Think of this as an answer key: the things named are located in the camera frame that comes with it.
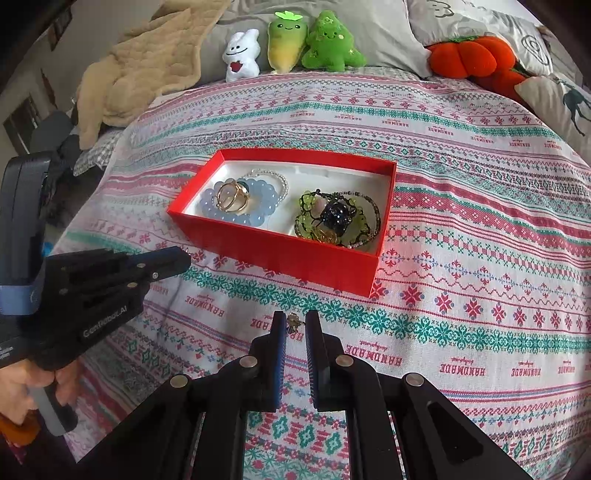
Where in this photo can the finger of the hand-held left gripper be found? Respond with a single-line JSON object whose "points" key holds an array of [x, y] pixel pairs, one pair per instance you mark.
{"points": [[157, 258], [159, 274]]}

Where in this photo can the red pumpkin plush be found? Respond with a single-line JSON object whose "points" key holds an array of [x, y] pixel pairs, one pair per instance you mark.
{"points": [[501, 85], [461, 57]]}

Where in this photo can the grey line-drawing pillow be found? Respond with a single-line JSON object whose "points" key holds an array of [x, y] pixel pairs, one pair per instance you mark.
{"points": [[485, 18]]}

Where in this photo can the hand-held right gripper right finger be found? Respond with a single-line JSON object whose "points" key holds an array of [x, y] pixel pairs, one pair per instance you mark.
{"points": [[313, 369]]}

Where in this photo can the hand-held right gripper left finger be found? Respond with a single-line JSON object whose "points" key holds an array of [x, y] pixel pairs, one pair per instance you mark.
{"points": [[279, 369]]}

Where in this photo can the red green patterned bedspread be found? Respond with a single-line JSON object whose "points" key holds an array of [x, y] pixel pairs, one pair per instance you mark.
{"points": [[461, 230]]}

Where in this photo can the green tree plush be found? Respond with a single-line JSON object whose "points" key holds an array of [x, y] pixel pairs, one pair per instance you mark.
{"points": [[330, 46]]}

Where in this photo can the yellow green carrot plush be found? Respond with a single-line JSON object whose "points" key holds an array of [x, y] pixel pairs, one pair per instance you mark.
{"points": [[284, 46]]}

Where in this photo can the red jewelry box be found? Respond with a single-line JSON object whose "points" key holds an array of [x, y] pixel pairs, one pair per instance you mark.
{"points": [[277, 251]]}

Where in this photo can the small gold earring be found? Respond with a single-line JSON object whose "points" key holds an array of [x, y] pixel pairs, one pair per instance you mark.
{"points": [[293, 323]]}

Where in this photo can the white deer print pillow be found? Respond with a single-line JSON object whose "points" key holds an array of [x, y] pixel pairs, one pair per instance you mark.
{"points": [[568, 106]]}

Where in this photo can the white bunny plush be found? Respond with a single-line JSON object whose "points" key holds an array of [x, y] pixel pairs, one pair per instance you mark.
{"points": [[240, 50]]}

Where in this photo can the beige quilted blanket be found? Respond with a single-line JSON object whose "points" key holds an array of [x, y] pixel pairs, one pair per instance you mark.
{"points": [[147, 69]]}

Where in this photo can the black sparkly charm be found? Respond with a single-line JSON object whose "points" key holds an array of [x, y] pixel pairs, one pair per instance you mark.
{"points": [[336, 216]]}

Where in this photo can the large plain grey pillow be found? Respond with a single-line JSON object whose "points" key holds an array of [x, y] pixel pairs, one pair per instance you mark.
{"points": [[383, 27]]}

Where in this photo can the person's left hand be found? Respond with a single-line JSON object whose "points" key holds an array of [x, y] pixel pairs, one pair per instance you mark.
{"points": [[16, 397]]}

